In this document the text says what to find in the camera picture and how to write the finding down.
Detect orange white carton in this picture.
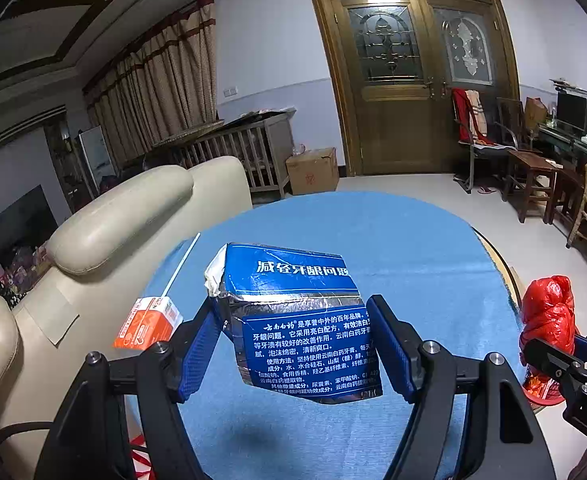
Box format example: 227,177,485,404
112,296,184,351

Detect white plastic stick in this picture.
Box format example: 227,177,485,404
163,232,201,298

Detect wooden armchair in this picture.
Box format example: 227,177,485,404
496,97,537,153

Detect pink floral cloth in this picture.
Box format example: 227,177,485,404
0,245,49,291

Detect wooden double door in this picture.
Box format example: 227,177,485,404
301,0,519,177

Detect blue toothpaste box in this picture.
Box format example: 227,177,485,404
204,242,384,405

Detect red cloth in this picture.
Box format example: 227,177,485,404
452,87,497,148

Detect dark display cabinet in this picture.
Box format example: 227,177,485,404
43,115,94,211

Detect red white package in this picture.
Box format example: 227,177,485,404
130,435,154,480

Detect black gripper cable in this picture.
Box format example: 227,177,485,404
0,420,56,461

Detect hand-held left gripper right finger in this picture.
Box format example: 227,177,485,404
366,294,557,480

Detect red plastic bag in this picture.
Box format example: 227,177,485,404
518,275,577,376

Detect small cardboard box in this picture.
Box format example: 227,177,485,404
286,147,340,196

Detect beige striped curtains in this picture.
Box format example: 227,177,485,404
82,0,219,171

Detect metal chair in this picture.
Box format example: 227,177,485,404
452,87,514,195

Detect wooden crib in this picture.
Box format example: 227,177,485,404
153,112,297,196

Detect brown paper bag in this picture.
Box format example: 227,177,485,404
523,96,548,133

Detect white refrigerator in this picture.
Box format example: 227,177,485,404
76,126,119,193

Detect dark wooden stool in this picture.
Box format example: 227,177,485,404
548,167,587,226

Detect black television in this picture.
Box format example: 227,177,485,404
0,185,58,266

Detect black computer monitor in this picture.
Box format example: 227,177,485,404
556,92,587,133

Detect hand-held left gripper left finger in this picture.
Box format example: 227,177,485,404
33,297,224,480

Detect glass desk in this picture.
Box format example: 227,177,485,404
538,125,587,171

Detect beige striped cloth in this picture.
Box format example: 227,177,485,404
463,90,488,141

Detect beige leather sofa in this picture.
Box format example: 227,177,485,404
0,155,254,480

